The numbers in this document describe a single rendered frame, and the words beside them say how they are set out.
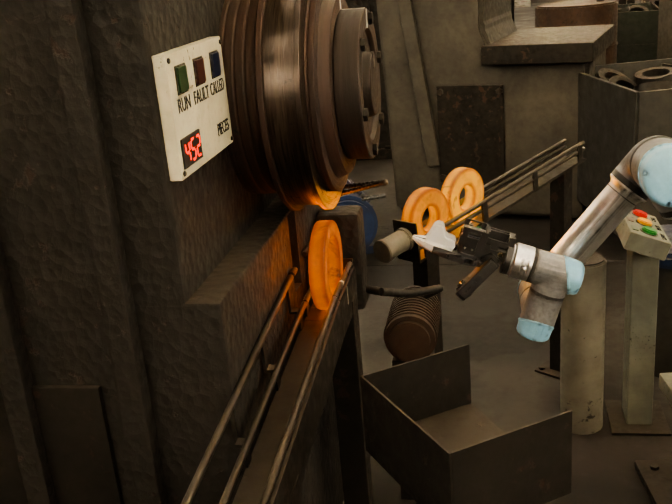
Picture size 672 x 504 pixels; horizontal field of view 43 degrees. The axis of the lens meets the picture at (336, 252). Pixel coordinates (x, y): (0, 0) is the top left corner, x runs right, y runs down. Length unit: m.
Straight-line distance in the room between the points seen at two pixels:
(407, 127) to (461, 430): 3.17
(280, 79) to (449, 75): 2.95
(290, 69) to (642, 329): 1.41
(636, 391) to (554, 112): 1.99
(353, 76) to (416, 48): 2.86
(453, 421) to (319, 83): 0.61
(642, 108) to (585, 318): 1.43
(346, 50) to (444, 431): 0.67
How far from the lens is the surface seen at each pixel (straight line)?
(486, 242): 1.82
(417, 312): 2.04
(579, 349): 2.45
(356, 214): 1.92
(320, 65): 1.49
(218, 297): 1.31
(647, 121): 3.67
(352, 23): 1.56
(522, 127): 4.31
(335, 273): 1.80
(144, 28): 1.23
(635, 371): 2.55
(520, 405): 2.71
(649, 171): 1.77
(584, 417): 2.55
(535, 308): 1.85
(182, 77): 1.27
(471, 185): 2.27
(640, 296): 2.46
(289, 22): 1.47
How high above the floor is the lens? 1.35
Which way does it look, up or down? 19 degrees down
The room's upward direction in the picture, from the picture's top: 5 degrees counter-clockwise
